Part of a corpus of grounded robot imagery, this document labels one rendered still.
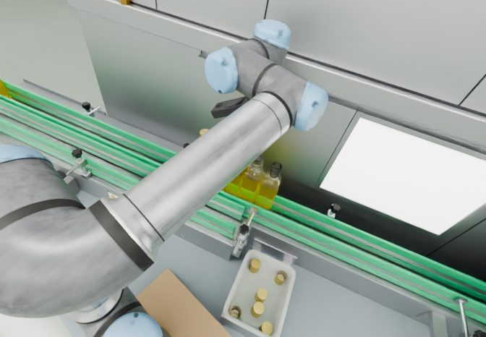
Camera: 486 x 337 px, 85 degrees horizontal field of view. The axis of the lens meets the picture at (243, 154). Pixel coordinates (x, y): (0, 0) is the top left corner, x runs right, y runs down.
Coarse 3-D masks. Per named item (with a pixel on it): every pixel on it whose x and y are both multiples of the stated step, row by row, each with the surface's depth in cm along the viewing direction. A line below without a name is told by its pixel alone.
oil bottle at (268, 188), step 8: (264, 176) 80; (280, 176) 80; (264, 184) 79; (272, 184) 78; (264, 192) 81; (272, 192) 80; (256, 200) 86; (264, 200) 84; (272, 200) 83; (264, 208) 87
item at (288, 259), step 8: (256, 240) 95; (256, 248) 98; (264, 248) 96; (272, 248) 94; (280, 256) 96; (288, 256) 93; (288, 264) 96; (224, 320) 77; (232, 328) 80; (240, 328) 76; (248, 336) 78; (256, 336) 75
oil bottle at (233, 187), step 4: (244, 172) 82; (236, 176) 82; (240, 176) 81; (232, 180) 84; (236, 180) 83; (240, 180) 82; (228, 184) 86; (232, 184) 85; (236, 184) 84; (240, 184) 84; (224, 188) 88; (228, 188) 87; (232, 188) 87; (236, 188) 86; (240, 188) 87; (228, 192) 89; (232, 192) 88; (236, 192) 87; (236, 196) 89
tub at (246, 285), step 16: (256, 256) 89; (240, 272) 83; (272, 272) 91; (288, 272) 87; (240, 288) 87; (256, 288) 87; (272, 288) 88; (288, 288) 83; (240, 304) 83; (272, 304) 84; (288, 304) 79; (240, 320) 74; (256, 320) 81; (272, 320) 81; (272, 336) 73
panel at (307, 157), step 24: (216, 96) 83; (240, 96) 80; (216, 120) 90; (336, 120) 72; (384, 120) 67; (288, 144) 85; (312, 144) 81; (336, 144) 77; (456, 144) 64; (288, 168) 92; (312, 168) 87
